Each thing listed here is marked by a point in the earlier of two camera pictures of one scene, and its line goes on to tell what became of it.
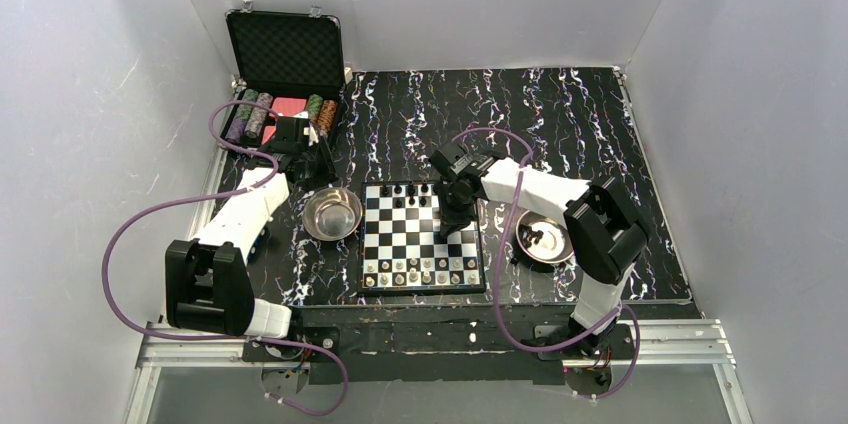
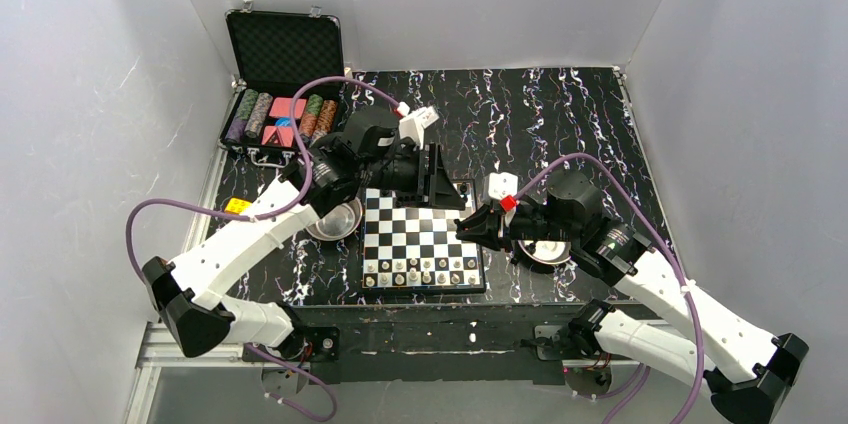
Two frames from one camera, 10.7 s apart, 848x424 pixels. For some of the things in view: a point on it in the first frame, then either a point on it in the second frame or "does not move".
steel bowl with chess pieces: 543,239 does not move
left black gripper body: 309,165 to 429,174
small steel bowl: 332,214 does not move
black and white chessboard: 402,248 does not move
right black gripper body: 453,210 to 499,227
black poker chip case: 287,63 does not move
